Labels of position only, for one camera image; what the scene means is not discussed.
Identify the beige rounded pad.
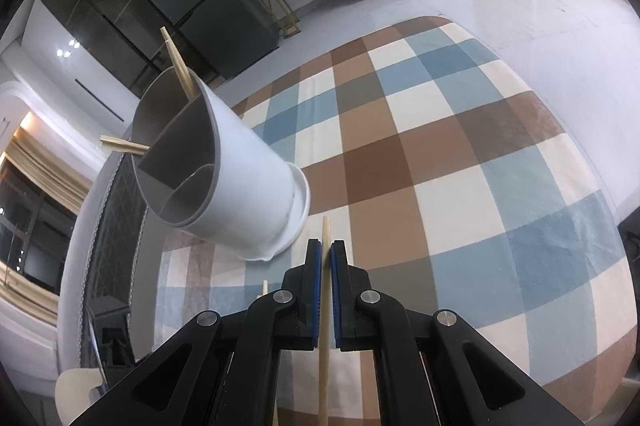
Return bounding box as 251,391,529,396
54,367,108,426

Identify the plaid mat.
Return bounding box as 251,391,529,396
155,16,633,426

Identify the beige curtain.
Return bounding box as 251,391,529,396
5,138,96,214

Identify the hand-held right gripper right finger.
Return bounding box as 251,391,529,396
330,240,586,426

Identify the dark window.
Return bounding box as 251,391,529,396
0,156,76,297

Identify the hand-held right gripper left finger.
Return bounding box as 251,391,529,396
75,238,323,426

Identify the white utensil holder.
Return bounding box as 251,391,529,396
130,67,312,263

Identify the gold frame stool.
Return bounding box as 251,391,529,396
245,0,302,38

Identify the dark glass wardrobe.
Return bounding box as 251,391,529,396
37,0,226,97

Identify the grey bed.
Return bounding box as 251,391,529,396
59,141,163,372

